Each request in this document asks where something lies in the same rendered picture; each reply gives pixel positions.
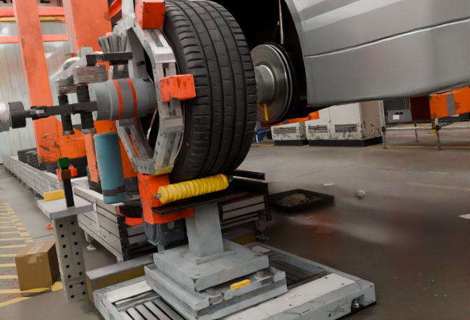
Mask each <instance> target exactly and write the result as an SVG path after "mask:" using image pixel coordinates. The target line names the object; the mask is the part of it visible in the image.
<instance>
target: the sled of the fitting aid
mask: <svg viewBox="0 0 470 320"><path fill-rule="evenodd" d="M144 270H145V279H146V284H147V285H148V286H149V287H151V288H152V289H153V290H154V291H156V292H157V293H158V294H159V295H160V296H161V297H163V298H164V299H165V300H167V301H168V302H169V303H170V304H172V305H173V306H174V307H175V308H176V309H177V310H178V311H180V312H181V313H182V314H184V315H185V316H186V317H187V318H188V319H189V320H215V319H218V318H220V317H223V316H226V315H228V314H231V313H233V312H236V311H239V310H242V309H243V308H246V307H249V306H251V305H254V304H257V303H260V302H262V301H264V300H267V299H270V298H272V297H275V296H278V295H280V294H282V293H285V292H287V285H286V278H285V271H283V270H280V269H278V268H275V267H273V266H270V265H269V267H268V268H264V269H261V270H258V271H256V272H252V273H250V274H247V275H244V276H241V277H237V278H236V279H232V280H229V281H227V282H223V283H221V284H217V285H215V286H212V287H209V288H207V289H203V290H200V291H197V292H195V291H193V290H191V288H189V287H188V286H186V285H184V284H183V283H182V282H180V281H178V280H177V279H176V278H175V277H173V276H171V275H170V274H169V273H167V272H165V271H164V270H162V269H161V268H160V267H158V266H156V265H155V264H150V265H148V266H144Z"/></svg>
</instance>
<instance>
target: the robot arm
mask: <svg viewBox="0 0 470 320"><path fill-rule="evenodd" d="M95 111H98V108H97V102H96V101H90V102H83V103H72V104H69V103H67V104H66V105H61V106H31V107H30V109H28V110H25V109H24V105H23V102H21V101H15V102H8V105H6V102H5V101H4V100H2V101H0V132H1V133H2V132H3V131H10V127H12V129H19V128H24V127H26V125H27V121H26V118H32V120H38V119H43V118H47V117H49V116H55V115H67V114H68V115H69V114H71V115H75V114H80V113H83V112H95Z"/></svg>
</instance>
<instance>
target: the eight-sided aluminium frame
mask: <svg viewBox="0 0 470 320"><path fill-rule="evenodd" d="M134 16H135V13H132V14H130V15H128V17H126V18H125V19H124V20H123V21H121V23H119V24H118V25H117V26H115V27H114V28H113V34H117V35H118V36H119V33H121V32H122V33H124V32H123V30H125V29H127V30H128V31H131V30H132V29H133V30H134V31H135V33H136V35H137V36H138V38H139V40H140V42H141V44H142V45H143V47H144V49H145V51H146V52H147V54H148V56H149V58H150V61H151V64H152V70H153V75H154V81H155V90H156V95H157V105H158V110H159V131H158V135H157V142H156V145H155V151H154V155H153V159H150V158H149V156H148V154H147V152H146V150H145V148H144V146H143V143H142V142H141V139H140V137H139V135H138V133H137V131H136V129H135V126H134V121H133V118H132V119H124V120H122V119H121V120H116V123H115V125H116V129H117V132H118V136H119V137H120V139H121V141H122V143H123V145H124V148H125V150H126V152H127V155H128V157H129V160H130V161H131V166H132V168H133V169H134V171H136V172H137V171H139V172H140V173H147V174H151V175H160V174H164V173H170V172H171V171H172V168H173V163H174V160H175V157H176V152H177V149H178V143H179V140H180V135H181V133H182V132H183V115H182V111H181V106H180V101H170V105H171V113H169V107H168V102H162V95H161V90H160V85H159V80H160V79H162V78H164V72H163V68H165V70H166V76H167V77H169V76H171V75H176V66H175V62H176V60H175V58H174V55H173V51H172V49H171V47H169V45H168V43H167V42H166V40H165V38H164V37H163V35H162V33H161V32H160V30H159V29H142V28H140V27H139V26H138V24H137V23H136V22H135V20H134V18H135V17H134ZM127 71H128V64H127V65H120V69H118V66H110V70H108V73H109V80H118V79H125V78H127ZM128 135H130V137H131V139H132V141H133V143H134V146H135V148H136V151H137V152H138V155H139V156H140V157H137V155H136V153H135V150H134V148H133V146H132V143H131V141H130V139H129V136H128ZM167 142H168V143H167ZM165 151H166V152H165Z"/></svg>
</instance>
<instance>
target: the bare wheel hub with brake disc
mask: <svg viewBox="0 0 470 320"><path fill-rule="evenodd" d="M250 53H251V57H252V63H253V65H254V68H255V70H254V72H255V76H256V77H255V78H256V79H257V81H258V84H259V89H258V91H257V103H259V107H258V110H257V119H258V120H260V121H262V122H265V123H271V122H277V121H279V120H280V119H282V118H283V117H284V116H285V114H286V112H287V111H288V109H289V106H290V103H291V100H292V75H291V71H290V67H289V64H288V62H287V60H286V58H285V56H284V55H283V53H282V52H281V51H280V50H279V49H278V48H277V47H275V46H273V45H258V46H257V47H255V48H254V49H253V50H252V51H251V52H250ZM264 104H266V106H267V112H268V118H269V120H268V121H266V119H265V112H264Z"/></svg>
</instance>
